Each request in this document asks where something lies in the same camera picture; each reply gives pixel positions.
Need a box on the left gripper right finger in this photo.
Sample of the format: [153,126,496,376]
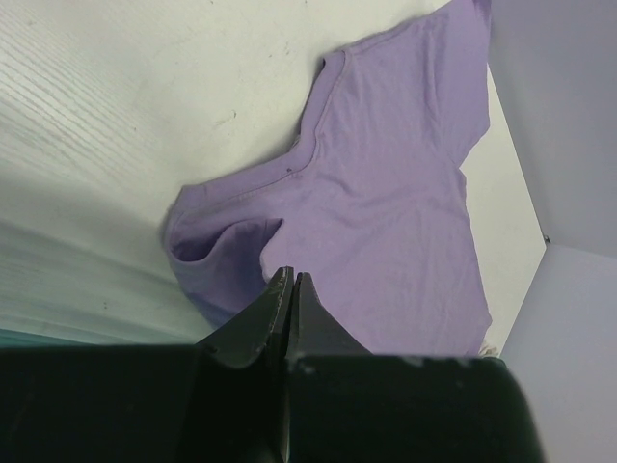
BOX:
[287,273,545,462]

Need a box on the purple t shirt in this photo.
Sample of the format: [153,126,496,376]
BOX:
[163,1,492,356]

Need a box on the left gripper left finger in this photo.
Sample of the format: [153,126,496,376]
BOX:
[1,267,294,462]

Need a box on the teal transparent plastic bin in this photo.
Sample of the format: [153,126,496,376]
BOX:
[0,329,93,349]

